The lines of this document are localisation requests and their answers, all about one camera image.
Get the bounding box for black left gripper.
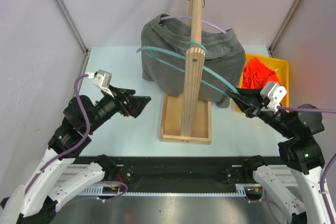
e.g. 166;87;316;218
86;84;151;133

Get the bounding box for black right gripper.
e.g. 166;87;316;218
226;85;295;137

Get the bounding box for orange shorts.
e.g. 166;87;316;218
241;57;281;89

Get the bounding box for teal plastic hanger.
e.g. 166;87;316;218
136;41;240;96

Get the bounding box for grey shorts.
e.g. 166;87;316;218
138;14;246;108

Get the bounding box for purple hanger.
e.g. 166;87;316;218
160;0;227;34

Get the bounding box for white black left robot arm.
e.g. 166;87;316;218
1;86;151;223

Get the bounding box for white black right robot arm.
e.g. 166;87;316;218
127;84;335;223

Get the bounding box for wooden hanger rack stand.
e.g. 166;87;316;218
160;0;212;144

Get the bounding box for yellow plastic bin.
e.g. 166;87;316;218
238;53;290;107

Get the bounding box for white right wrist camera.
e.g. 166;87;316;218
260;81;287;113

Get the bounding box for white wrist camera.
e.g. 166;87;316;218
260;81;287;113
93;70;112;88

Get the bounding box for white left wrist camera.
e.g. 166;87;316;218
93;70;112;88

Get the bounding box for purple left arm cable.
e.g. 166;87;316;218
23;73;129;204

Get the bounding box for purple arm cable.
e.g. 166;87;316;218
23;73;129;204
246;104;336;224

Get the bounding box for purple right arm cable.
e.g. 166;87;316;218
246;104;336;224

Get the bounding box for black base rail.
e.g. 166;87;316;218
104;156;255;193

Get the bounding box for white slotted cable duct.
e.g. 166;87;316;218
78;184;262;198

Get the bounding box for aluminium frame post left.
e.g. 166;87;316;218
38;0;91;54

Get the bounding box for aluminium frame post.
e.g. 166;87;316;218
268;0;303;57
38;0;91;54

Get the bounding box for aluminium frame post right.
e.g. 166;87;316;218
268;0;303;57

